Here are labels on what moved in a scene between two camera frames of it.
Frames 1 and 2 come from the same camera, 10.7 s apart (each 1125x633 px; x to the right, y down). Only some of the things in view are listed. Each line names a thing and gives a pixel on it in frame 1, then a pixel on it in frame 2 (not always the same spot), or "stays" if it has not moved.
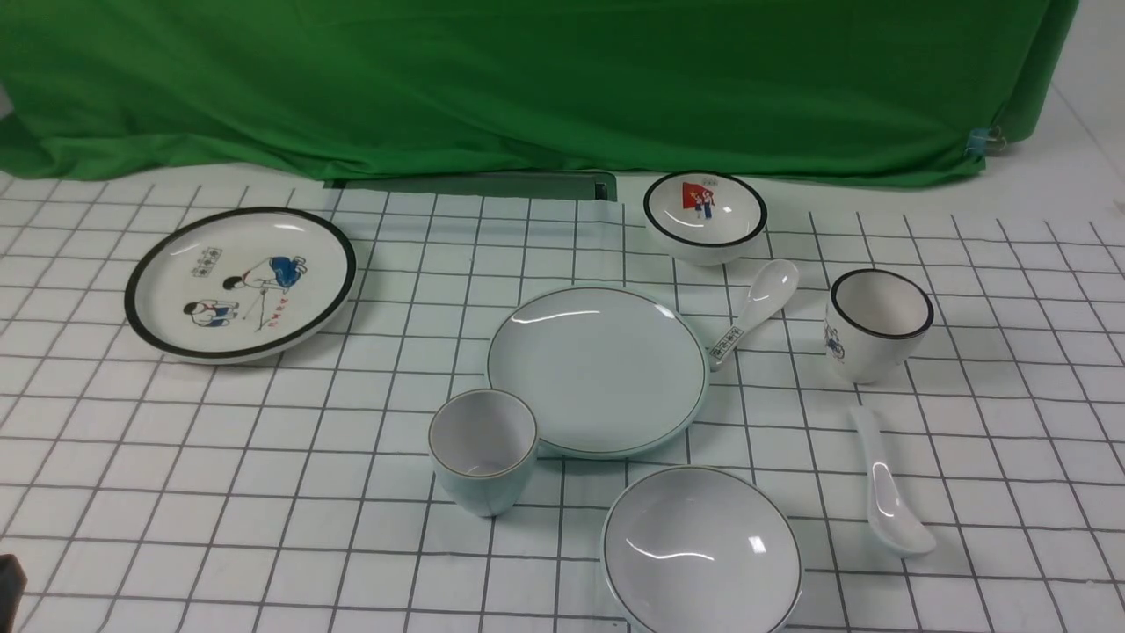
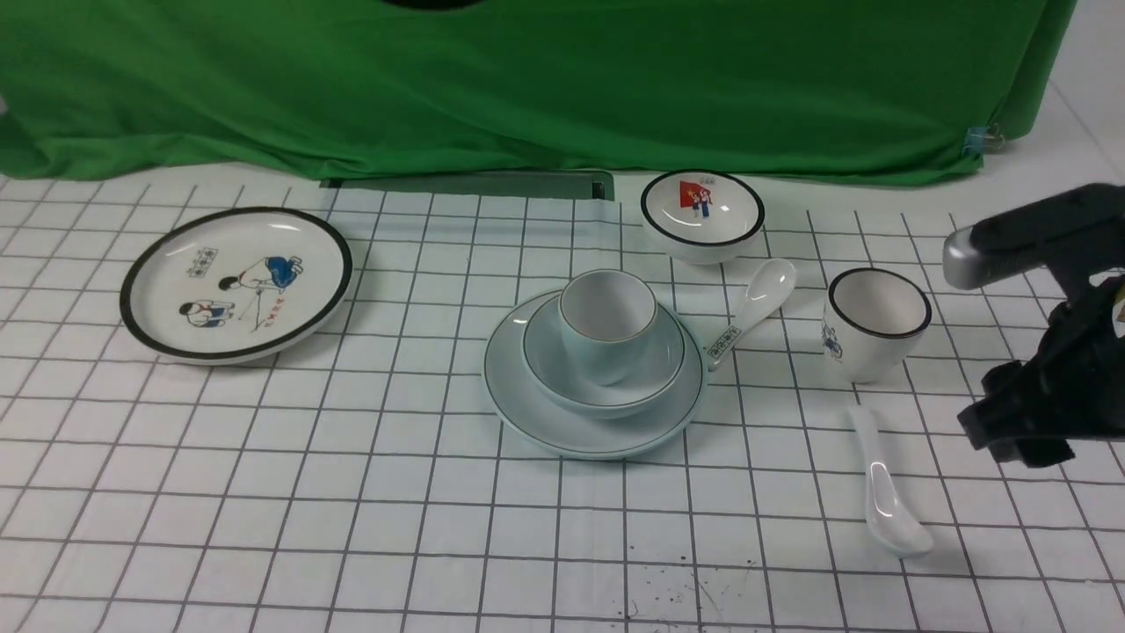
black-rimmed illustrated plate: (239, 285) stays
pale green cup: (483, 444) → (606, 316)
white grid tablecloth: (144, 491) stays
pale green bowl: (696, 549) → (555, 372)
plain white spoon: (896, 522) stays
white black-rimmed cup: (875, 322) stays
